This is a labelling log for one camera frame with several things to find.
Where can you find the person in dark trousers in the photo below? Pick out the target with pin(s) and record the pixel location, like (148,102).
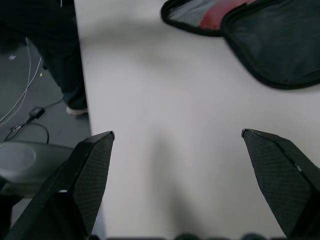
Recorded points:
(57,50)

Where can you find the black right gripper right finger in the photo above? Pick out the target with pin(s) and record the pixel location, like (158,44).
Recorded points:
(282,180)

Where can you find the small black power adapter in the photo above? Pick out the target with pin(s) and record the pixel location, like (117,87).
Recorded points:
(36,111)

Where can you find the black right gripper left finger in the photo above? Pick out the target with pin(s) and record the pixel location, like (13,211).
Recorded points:
(75,180)

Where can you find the red and black pouch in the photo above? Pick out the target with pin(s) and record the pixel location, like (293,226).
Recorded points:
(275,45)

